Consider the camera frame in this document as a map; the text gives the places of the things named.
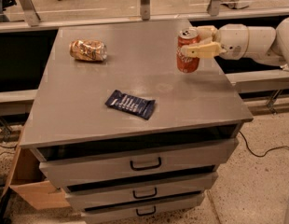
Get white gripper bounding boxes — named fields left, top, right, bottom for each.
left=181, top=24, right=249, bottom=60

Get red coke can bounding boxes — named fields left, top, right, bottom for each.
left=176, top=27, right=200, bottom=73

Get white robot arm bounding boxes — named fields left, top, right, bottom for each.
left=182, top=18, right=289, bottom=224

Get crushed gold soda can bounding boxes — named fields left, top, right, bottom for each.
left=69, top=40, right=107, bottom=62

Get dark blue snack wrapper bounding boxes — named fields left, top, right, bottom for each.
left=105, top=90, right=156, bottom=120

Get grey drawer cabinet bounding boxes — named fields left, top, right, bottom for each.
left=21, top=21, right=252, bottom=224

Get middle grey drawer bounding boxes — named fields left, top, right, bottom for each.
left=65, top=169, right=218, bottom=211

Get grey drawer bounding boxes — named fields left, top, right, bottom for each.
left=39, top=138, right=239, bottom=188
left=81, top=191, right=204, bottom=224
left=65, top=169, right=218, bottom=211

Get bottom grey drawer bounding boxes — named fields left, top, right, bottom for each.
left=81, top=191, right=204, bottom=224

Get top grey drawer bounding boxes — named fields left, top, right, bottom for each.
left=39, top=138, right=239, bottom=188

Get brown cardboard box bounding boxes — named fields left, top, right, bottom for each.
left=4, top=134, right=70, bottom=210

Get right metal rail post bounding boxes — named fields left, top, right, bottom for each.
left=207, top=0, right=221, bottom=16

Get metal rail post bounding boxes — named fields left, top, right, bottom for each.
left=140, top=0, right=150, bottom=21
left=207, top=0, right=221, bottom=16
left=19, top=0, right=40, bottom=27

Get middle metal rail post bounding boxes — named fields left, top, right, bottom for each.
left=140, top=0, right=150, bottom=21

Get black floor cable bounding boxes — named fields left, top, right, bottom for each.
left=238, top=130, right=289, bottom=158

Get left metal rail post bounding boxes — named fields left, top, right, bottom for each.
left=19, top=0, right=40, bottom=27

